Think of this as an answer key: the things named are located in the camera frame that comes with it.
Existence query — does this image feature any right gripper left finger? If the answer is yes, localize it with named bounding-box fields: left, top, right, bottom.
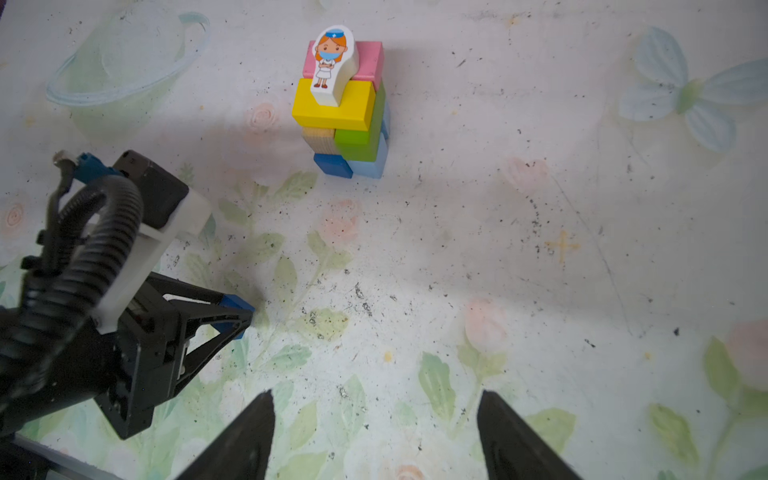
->
left=177, top=390, right=276, bottom=480

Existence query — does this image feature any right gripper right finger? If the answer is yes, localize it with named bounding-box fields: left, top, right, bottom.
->
left=477, top=390, right=580, bottom=480

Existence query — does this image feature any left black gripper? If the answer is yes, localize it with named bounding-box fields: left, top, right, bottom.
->
left=95, top=272, right=252, bottom=440

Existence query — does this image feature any dark blue wood cube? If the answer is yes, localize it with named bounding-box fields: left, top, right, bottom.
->
left=313, top=153, right=353, bottom=179

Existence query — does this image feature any natural wood rectangular block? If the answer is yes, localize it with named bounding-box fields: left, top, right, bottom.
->
left=302, top=127, right=340, bottom=155

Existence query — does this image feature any light blue wood cube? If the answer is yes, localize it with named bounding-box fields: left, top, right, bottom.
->
left=381, top=102, right=391, bottom=140
left=347, top=134, right=389, bottom=179

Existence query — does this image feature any green rectangular wood block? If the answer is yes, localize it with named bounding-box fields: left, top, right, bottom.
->
left=335, top=85, right=387, bottom=162

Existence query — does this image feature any yellow rectangular wood block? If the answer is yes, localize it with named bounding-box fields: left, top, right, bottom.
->
left=292, top=79, right=376, bottom=131

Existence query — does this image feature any round cartoon face sticker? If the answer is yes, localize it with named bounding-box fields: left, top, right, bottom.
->
left=310, top=25, right=359, bottom=107

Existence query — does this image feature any pink rectangular wood block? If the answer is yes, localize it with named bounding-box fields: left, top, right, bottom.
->
left=302, top=41, right=385, bottom=91

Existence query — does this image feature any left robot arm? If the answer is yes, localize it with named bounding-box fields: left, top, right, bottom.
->
left=1, top=273, right=255, bottom=439

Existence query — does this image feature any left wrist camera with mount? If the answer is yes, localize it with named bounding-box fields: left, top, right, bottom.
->
left=44, top=150, right=211, bottom=336

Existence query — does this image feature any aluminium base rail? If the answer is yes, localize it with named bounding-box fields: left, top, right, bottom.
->
left=1, top=438, right=120, bottom=480

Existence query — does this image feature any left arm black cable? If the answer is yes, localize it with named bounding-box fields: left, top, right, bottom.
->
left=0, top=173, right=146, bottom=391

